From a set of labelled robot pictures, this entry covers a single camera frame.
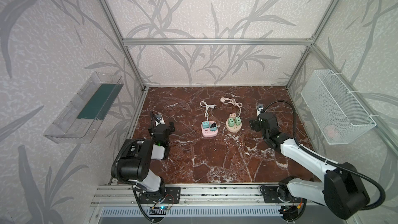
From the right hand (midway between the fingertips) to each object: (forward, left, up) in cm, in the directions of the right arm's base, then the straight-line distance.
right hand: (261, 112), depth 87 cm
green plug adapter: (-1, +16, -8) cm, 19 cm away
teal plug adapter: (-4, +32, -8) cm, 33 cm away
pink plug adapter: (+3, +15, -8) cm, 18 cm away
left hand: (+1, +58, -6) cm, 58 cm away
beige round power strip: (-4, +14, -12) cm, 19 cm away
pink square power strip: (-5, +30, -11) cm, 32 cm away
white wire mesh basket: (-16, -24, +19) cm, 34 cm away
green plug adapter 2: (0, +13, -8) cm, 15 cm away
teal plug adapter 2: (-5, +27, -11) cm, 30 cm away
